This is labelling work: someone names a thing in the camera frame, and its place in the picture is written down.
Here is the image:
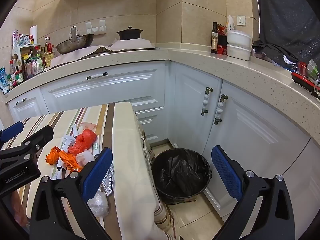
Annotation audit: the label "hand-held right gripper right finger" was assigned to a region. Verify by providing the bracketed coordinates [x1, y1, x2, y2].
[211, 145, 295, 240]

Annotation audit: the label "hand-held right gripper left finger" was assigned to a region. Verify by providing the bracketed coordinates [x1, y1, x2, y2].
[29, 147, 118, 240]

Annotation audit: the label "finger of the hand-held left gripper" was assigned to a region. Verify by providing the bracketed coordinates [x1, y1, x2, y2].
[0, 121, 24, 143]
[0, 125, 55, 160]

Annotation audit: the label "silver foil blister pack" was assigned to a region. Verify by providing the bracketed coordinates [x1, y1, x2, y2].
[101, 164, 115, 196]

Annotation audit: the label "clear plastic bag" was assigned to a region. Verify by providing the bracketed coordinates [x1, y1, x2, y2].
[87, 191, 109, 218]

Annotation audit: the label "orange plastic bag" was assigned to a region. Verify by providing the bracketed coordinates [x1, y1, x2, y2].
[45, 147, 84, 172]

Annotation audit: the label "red plastic bag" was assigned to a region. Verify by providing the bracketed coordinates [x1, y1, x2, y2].
[68, 129, 97, 155]

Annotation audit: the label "white paper wrapper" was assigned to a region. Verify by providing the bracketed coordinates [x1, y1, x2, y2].
[51, 160, 66, 180]

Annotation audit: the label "black trash bin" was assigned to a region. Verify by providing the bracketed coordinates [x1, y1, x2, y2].
[151, 148, 212, 205]

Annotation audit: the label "person's left hand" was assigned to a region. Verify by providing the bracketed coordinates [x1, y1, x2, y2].
[12, 189, 28, 227]

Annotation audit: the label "small white cabinet door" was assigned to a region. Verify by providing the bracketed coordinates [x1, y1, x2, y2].
[6, 87, 49, 123]

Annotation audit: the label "white printed paper slip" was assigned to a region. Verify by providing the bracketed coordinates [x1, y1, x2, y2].
[61, 134, 75, 153]

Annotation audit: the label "pink plastic wrapper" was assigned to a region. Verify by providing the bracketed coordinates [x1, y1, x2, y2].
[80, 122, 98, 133]

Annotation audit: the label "striped tablecloth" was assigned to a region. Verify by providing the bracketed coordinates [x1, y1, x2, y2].
[0, 102, 180, 240]

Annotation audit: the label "blue snack packets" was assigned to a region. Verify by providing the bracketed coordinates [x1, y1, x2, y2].
[0, 66, 11, 94]

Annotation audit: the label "large white cabinet door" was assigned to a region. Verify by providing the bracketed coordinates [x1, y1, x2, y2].
[202, 81, 313, 218]

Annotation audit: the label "white corner cabinet door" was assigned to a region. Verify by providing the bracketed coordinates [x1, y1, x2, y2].
[172, 62, 223, 160]

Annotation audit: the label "white lower drawers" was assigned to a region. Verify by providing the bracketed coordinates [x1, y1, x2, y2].
[130, 97, 167, 144]

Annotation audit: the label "cluster of condiment bottles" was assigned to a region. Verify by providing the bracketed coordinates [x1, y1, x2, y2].
[9, 29, 55, 85]

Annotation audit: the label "wide white drawer front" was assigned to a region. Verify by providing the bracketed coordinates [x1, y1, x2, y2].
[40, 61, 167, 113]

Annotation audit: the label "beige stove cover cloth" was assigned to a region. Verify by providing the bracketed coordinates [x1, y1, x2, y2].
[43, 45, 112, 72]
[107, 38, 157, 52]

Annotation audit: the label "paper towel roll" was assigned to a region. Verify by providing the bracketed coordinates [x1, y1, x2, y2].
[30, 25, 38, 45]

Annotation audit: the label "steel wok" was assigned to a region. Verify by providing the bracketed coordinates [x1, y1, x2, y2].
[55, 26, 95, 55]

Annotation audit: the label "red tray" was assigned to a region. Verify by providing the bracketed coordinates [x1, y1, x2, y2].
[291, 61, 320, 98]

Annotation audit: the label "red packets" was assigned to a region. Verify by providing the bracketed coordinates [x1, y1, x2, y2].
[217, 24, 228, 55]

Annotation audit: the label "dark oil bottle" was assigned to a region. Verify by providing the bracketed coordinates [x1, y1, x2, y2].
[210, 22, 219, 54]

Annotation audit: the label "green packet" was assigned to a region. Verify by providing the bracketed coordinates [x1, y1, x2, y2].
[306, 59, 319, 79]

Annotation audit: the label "black lidded pot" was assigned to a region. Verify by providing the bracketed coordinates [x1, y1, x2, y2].
[116, 26, 143, 41]

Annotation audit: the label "dark cloth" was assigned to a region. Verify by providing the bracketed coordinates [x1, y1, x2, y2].
[251, 0, 320, 69]

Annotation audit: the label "white brass door handle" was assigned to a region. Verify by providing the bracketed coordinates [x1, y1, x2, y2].
[201, 87, 213, 116]
[214, 94, 229, 125]

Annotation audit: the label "white brass drawer handle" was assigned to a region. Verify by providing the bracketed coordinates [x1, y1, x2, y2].
[86, 72, 109, 80]

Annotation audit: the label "white wall hook rack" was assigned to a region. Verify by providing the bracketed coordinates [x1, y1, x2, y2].
[85, 19, 107, 33]

